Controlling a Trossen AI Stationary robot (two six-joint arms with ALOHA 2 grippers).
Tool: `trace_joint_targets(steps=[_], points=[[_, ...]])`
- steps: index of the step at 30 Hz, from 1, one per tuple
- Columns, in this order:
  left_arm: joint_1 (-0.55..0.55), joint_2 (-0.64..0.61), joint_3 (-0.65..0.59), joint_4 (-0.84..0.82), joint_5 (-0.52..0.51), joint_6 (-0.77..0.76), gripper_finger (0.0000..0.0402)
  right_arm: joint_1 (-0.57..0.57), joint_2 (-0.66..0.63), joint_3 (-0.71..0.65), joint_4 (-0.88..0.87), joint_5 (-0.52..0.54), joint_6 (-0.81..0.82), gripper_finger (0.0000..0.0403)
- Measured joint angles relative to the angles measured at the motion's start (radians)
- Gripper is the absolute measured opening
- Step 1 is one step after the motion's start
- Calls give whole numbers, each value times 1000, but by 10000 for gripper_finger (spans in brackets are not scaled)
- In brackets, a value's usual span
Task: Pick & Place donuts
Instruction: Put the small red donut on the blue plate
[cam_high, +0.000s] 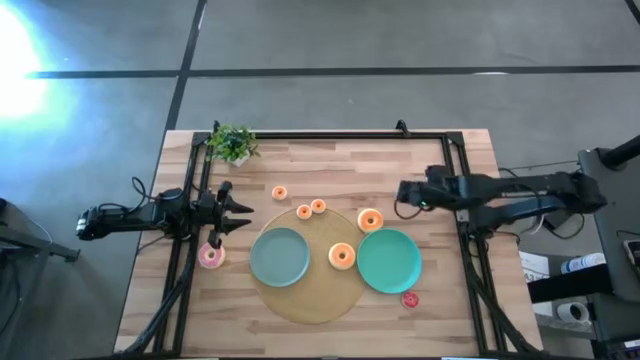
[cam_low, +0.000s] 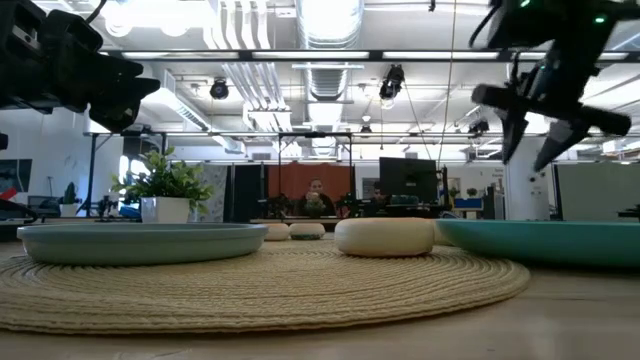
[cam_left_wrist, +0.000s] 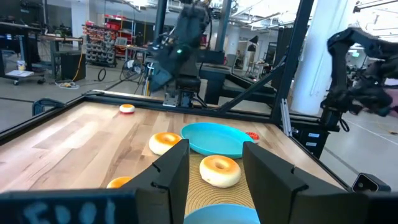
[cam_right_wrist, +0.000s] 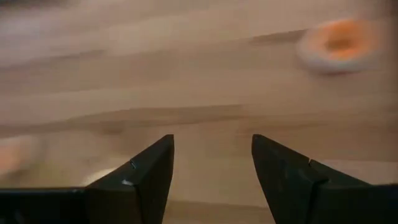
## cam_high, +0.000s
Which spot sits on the small red frosted donut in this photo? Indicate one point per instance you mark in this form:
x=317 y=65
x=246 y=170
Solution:
x=405 y=303

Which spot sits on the round woven beige placemat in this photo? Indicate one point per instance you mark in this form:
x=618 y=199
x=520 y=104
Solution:
x=320 y=300

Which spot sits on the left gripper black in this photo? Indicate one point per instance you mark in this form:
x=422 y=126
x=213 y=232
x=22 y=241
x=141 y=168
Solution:
x=215 y=212

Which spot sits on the dark grey side cart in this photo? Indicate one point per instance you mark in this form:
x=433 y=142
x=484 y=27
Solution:
x=617 y=210

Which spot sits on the teal round plate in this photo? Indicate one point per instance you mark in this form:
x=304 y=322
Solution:
x=389 y=260

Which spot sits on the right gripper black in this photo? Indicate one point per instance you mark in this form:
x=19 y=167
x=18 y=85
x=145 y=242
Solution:
x=415 y=194

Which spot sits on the grey-blue round plate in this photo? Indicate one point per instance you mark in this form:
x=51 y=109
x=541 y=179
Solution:
x=280 y=265

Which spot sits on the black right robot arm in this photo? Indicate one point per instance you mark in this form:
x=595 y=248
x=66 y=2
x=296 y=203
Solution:
x=500 y=192

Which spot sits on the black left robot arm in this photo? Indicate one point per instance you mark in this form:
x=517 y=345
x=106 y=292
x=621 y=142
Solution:
x=125 y=217

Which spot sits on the white tape roll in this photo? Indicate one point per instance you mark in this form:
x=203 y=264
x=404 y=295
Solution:
x=570 y=312

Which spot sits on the green plant in white pot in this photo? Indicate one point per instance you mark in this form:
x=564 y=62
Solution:
x=232 y=142

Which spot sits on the black aluminium table frame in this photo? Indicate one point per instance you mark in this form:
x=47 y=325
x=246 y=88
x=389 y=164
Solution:
x=350 y=135

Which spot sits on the white printed box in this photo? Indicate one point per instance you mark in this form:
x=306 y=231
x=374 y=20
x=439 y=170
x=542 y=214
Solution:
x=534 y=267

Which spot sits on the small orange donut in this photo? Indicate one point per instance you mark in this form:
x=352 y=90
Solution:
x=314 y=209
x=300 y=215
x=276 y=196

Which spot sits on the white bottle with blue cap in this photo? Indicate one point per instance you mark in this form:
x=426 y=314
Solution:
x=582 y=263

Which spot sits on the large orange frosted donut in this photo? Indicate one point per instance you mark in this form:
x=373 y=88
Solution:
x=362 y=223
x=334 y=260

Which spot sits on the pink sprinkled donut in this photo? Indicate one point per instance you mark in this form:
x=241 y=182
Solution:
x=206 y=261

